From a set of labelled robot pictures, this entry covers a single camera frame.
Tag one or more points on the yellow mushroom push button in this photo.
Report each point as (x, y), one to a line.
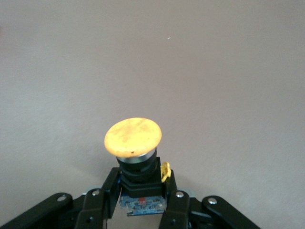
(133, 138)

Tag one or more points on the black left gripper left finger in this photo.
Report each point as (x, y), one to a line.
(93, 210)

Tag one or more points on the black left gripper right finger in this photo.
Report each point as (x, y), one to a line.
(176, 210)

